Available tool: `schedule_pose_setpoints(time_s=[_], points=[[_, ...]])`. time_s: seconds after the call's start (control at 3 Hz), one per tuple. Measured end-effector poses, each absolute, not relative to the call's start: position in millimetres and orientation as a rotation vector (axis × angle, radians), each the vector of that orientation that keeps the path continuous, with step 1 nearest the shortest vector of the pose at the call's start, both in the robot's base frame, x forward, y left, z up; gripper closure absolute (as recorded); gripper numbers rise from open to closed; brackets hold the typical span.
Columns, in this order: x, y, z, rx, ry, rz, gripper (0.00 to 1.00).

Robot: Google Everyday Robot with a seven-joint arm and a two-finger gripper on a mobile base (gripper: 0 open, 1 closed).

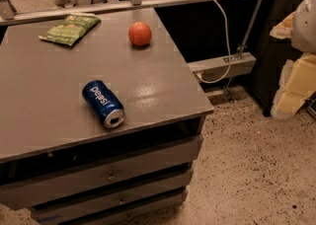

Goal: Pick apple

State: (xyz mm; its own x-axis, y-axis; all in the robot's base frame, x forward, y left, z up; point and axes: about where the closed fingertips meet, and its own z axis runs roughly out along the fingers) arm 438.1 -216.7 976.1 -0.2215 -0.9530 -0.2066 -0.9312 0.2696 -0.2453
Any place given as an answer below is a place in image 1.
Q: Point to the top grey drawer front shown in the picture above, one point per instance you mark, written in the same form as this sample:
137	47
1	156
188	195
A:
102	173

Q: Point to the grey drawer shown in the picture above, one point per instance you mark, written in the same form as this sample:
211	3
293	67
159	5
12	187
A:
127	212
102	173
110	196

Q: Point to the green chip bag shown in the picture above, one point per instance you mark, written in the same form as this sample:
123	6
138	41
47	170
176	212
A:
71	29

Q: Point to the blue pepsi can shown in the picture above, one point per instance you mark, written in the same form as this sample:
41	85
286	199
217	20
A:
104	104

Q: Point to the red apple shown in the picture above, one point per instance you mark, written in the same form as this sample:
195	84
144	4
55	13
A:
139	34

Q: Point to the grey drawer cabinet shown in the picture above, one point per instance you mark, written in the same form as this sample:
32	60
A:
100	131

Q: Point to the thin metal diagonal rod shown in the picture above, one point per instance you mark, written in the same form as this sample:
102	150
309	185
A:
255	15

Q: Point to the middle grey drawer front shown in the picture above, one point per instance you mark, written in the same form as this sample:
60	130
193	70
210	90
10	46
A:
110	196

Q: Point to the bottom grey drawer front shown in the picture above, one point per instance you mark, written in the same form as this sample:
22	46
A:
127	212

